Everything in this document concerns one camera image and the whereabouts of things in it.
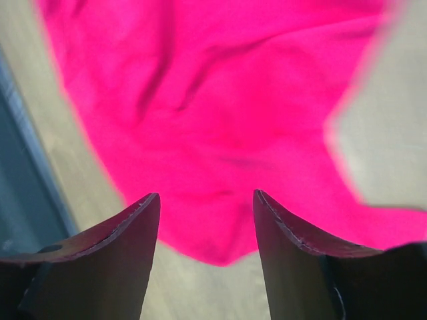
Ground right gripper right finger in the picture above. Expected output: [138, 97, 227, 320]
[253, 190, 426, 319]

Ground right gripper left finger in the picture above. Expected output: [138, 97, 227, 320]
[1, 193, 161, 319]

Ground red t shirt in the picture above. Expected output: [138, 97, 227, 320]
[36, 1, 426, 266]

